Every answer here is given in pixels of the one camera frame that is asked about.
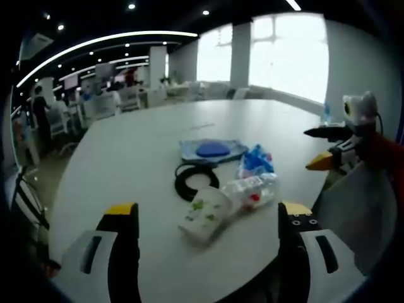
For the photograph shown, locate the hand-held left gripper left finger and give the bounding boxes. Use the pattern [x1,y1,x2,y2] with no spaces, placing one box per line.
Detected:
[59,202,141,303]

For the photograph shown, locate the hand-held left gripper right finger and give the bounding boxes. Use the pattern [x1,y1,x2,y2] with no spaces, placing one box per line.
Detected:
[277,201,367,303]

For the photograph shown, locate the blue plastic packet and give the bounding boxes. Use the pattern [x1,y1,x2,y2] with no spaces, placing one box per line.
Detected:
[235,144,276,179]

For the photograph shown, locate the clear plastic bottle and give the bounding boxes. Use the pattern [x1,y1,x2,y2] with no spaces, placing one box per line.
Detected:
[220,172,282,213]

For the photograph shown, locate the blue oval pad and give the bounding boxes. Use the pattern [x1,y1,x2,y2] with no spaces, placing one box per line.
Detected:
[195,141,230,158]

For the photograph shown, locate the white green-print paper cup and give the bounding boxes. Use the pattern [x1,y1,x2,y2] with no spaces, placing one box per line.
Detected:
[177,186,235,244]

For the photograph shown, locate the blue patterned cloth pouch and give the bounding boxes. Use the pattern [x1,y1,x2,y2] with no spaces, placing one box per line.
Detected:
[179,138,249,165]

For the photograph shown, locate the white tabletop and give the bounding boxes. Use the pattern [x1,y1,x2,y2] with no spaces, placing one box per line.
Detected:
[49,98,350,303]

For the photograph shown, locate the small water bottle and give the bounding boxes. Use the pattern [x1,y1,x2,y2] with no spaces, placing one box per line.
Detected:
[321,103,333,124]

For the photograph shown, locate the large window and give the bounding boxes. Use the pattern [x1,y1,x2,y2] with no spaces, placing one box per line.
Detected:
[196,14,329,105]

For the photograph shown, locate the white office chair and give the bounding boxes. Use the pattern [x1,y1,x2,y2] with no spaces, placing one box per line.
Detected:
[119,86,141,113]

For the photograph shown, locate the curved ceiling light strip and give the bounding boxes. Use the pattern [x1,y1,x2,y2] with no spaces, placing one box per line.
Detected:
[16,30,200,89]

